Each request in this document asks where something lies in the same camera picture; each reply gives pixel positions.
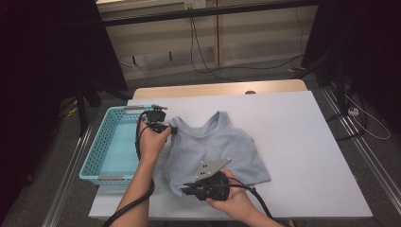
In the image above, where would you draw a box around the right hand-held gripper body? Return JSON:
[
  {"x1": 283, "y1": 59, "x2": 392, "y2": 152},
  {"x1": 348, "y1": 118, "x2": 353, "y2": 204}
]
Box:
[{"x1": 195, "y1": 157, "x2": 232, "y2": 202}]

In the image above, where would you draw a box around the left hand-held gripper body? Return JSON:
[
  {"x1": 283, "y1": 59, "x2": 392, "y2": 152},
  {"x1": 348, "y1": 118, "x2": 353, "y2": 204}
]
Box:
[{"x1": 142, "y1": 104, "x2": 172, "y2": 134}]

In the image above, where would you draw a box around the light blue tank top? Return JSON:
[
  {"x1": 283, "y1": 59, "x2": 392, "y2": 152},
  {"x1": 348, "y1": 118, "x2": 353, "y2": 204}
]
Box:
[{"x1": 154, "y1": 110, "x2": 272, "y2": 197}]

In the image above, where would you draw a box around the turquoise plastic basket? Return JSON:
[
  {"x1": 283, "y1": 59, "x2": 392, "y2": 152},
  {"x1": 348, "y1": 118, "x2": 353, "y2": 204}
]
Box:
[{"x1": 78, "y1": 104, "x2": 164, "y2": 186}]

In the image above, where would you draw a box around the person's left hand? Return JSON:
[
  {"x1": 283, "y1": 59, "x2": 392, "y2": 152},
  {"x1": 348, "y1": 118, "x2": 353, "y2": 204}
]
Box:
[{"x1": 137, "y1": 121, "x2": 173, "y2": 164}]

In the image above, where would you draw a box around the person's right hand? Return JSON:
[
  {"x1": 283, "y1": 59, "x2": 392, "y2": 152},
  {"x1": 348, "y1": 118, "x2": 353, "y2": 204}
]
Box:
[{"x1": 206, "y1": 169, "x2": 253, "y2": 221}]

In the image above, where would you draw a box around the wooden table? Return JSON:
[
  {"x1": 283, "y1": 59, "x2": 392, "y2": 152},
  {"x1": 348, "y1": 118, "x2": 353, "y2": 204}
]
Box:
[{"x1": 131, "y1": 79, "x2": 308, "y2": 100}]

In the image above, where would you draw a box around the black metal stand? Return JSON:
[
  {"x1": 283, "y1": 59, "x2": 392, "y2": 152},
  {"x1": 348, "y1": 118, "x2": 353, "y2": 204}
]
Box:
[
  {"x1": 75, "y1": 79, "x2": 133, "y2": 138},
  {"x1": 294, "y1": 50, "x2": 348, "y2": 114}
]

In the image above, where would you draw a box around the black horizontal bar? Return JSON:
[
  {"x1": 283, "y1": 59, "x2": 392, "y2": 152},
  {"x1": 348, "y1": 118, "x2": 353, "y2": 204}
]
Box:
[{"x1": 100, "y1": 0, "x2": 320, "y2": 27}]

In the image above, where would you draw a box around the white table sheet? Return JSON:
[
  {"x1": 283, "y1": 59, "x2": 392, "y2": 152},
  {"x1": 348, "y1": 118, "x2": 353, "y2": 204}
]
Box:
[{"x1": 88, "y1": 90, "x2": 374, "y2": 220}]

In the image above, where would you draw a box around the beige wooden cabinet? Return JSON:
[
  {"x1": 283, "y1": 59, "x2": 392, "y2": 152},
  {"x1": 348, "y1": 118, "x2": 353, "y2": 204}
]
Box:
[{"x1": 96, "y1": 0, "x2": 318, "y2": 81}]

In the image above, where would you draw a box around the black curtain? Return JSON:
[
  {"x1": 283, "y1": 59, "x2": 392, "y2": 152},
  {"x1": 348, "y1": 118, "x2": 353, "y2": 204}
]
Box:
[
  {"x1": 0, "y1": 0, "x2": 129, "y2": 221},
  {"x1": 302, "y1": 0, "x2": 401, "y2": 133}
]

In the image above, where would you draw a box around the right hand-held gripper black cable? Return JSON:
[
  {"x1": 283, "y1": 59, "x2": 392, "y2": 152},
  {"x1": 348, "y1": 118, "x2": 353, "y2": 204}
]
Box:
[{"x1": 226, "y1": 177, "x2": 292, "y2": 227}]

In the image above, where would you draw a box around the hand-held gripper black cable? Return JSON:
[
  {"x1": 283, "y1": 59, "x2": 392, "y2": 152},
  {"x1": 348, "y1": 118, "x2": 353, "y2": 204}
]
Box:
[
  {"x1": 102, "y1": 110, "x2": 156, "y2": 227},
  {"x1": 226, "y1": 177, "x2": 292, "y2": 227}
]

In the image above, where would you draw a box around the left hand-held gripper black cable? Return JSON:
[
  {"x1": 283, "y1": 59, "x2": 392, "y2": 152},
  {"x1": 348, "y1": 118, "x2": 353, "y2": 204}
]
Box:
[{"x1": 102, "y1": 110, "x2": 156, "y2": 227}]

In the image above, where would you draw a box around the black hanging cable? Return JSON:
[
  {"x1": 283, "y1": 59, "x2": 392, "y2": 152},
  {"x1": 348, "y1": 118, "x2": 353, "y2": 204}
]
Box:
[
  {"x1": 190, "y1": 17, "x2": 305, "y2": 72},
  {"x1": 188, "y1": 15, "x2": 240, "y2": 83}
]

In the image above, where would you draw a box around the aluminium floor rail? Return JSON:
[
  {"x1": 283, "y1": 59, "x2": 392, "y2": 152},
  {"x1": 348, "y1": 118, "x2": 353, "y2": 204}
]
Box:
[
  {"x1": 321, "y1": 84, "x2": 401, "y2": 216},
  {"x1": 42, "y1": 122, "x2": 96, "y2": 227}
]

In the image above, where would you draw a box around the white wall socket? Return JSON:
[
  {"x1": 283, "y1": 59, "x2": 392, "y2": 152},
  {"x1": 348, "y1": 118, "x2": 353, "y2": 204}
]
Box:
[{"x1": 183, "y1": 0, "x2": 206, "y2": 9}]

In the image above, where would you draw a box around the white floor cable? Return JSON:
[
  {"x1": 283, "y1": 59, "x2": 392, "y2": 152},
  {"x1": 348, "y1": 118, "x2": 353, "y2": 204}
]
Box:
[{"x1": 344, "y1": 93, "x2": 392, "y2": 141}]

